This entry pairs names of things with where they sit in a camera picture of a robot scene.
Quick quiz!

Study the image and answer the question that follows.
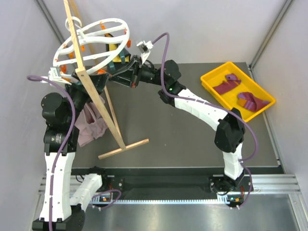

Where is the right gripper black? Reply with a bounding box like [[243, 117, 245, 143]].
[[108, 57, 167, 90]]

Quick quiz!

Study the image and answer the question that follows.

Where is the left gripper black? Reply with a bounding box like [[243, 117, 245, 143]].
[[64, 71, 109, 125]]

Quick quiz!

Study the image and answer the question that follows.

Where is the pink sock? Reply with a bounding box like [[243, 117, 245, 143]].
[[75, 102, 108, 147]]

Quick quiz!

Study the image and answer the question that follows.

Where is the white round clip hanger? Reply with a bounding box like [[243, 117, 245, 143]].
[[52, 16, 132, 75]]

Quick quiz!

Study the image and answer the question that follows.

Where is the wooden hanger stand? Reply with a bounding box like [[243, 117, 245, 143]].
[[63, 0, 150, 159]]

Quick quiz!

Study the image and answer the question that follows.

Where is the maroon orange striped sock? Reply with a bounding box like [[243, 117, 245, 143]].
[[237, 92, 270, 112]]

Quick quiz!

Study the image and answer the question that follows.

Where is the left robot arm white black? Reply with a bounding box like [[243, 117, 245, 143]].
[[27, 75, 110, 231]]

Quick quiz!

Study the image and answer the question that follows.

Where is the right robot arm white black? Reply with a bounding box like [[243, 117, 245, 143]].
[[110, 55, 245, 191]]

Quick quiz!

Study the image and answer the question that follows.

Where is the black yellow sock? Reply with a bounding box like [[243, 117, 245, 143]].
[[104, 33, 132, 64]]

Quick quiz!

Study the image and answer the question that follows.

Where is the maroon sock flat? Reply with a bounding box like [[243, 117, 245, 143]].
[[213, 80, 239, 95]]

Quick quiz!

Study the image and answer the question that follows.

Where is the purple sock piece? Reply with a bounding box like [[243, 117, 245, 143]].
[[225, 73, 241, 84]]

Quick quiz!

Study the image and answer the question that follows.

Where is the yellow plastic tray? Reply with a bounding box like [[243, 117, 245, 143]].
[[200, 62, 276, 122]]

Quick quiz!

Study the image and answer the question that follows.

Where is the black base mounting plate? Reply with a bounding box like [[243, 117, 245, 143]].
[[72, 167, 255, 193]]

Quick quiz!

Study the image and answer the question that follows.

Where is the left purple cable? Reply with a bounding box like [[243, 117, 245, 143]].
[[26, 75, 121, 231]]

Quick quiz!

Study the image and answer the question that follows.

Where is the purple cable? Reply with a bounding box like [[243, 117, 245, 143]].
[[153, 32, 259, 209], [26, 75, 121, 231]]

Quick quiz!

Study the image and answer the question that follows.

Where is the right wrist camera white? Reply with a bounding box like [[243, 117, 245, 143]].
[[136, 41, 153, 64]]

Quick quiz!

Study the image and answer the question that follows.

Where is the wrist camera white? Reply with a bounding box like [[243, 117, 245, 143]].
[[136, 41, 153, 64], [40, 67, 72, 85]]

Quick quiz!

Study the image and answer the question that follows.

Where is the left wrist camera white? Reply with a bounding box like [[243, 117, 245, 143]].
[[40, 67, 72, 85]]

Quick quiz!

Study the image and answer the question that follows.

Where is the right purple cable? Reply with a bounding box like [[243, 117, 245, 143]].
[[153, 32, 259, 209]]

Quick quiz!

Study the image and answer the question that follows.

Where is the grey slotted cable duct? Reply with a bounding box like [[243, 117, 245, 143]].
[[90, 194, 240, 205]]

